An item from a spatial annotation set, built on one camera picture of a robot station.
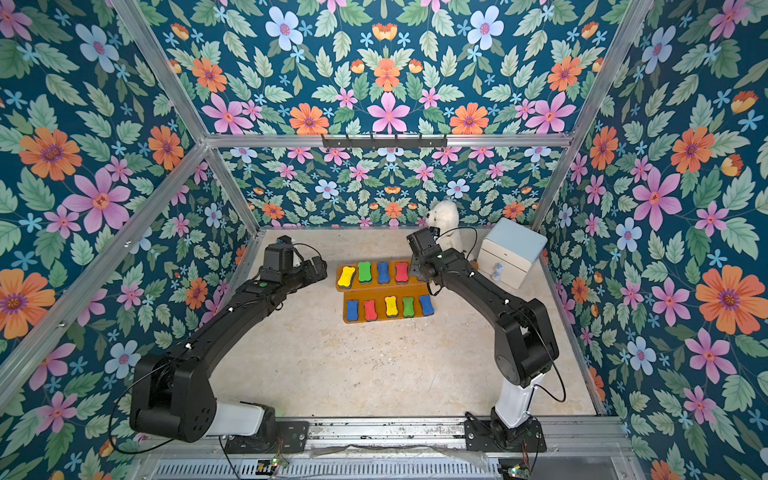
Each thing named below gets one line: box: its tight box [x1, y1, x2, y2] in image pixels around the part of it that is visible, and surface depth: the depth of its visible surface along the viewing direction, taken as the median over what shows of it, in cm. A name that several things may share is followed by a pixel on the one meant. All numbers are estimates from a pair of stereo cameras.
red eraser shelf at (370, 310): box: [364, 300, 378, 321], surface depth 96 cm
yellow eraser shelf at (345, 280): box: [337, 266, 356, 290], surface depth 88 cm
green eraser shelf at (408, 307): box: [402, 296, 415, 318], surface depth 97 cm
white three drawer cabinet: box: [477, 217, 548, 290], surface depth 98 cm
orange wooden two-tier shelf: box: [335, 260, 435, 324], surface depth 95 cm
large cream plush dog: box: [426, 200, 463, 251], surface depth 100 cm
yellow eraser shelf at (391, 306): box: [385, 295, 399, 318], surface depth 97 cm
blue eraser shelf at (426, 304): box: [419, 294, 435, 317], surface depth 97 cm
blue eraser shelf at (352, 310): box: [347, 300, 359, 321], surface depth 97 cm
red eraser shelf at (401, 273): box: [395, 262, 409, 285], surface depth 89 cm
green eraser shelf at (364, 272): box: [358, 261, 372, 282], surface depth 90 cm
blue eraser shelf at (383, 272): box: [377, 261, 391, 285], surface depth 90 cm
